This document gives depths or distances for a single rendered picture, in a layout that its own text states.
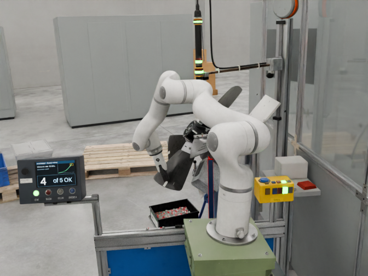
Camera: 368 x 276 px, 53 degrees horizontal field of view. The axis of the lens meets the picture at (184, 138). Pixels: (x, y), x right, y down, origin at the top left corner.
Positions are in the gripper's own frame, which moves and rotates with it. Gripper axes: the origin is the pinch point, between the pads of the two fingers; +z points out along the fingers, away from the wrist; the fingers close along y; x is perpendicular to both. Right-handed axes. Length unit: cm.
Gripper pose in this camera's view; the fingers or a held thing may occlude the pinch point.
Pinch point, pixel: (165, 177)
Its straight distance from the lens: 202.3
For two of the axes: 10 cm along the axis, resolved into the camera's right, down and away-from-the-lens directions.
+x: -9.4, 3.4, 0.1
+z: 3.2, 9.0, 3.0
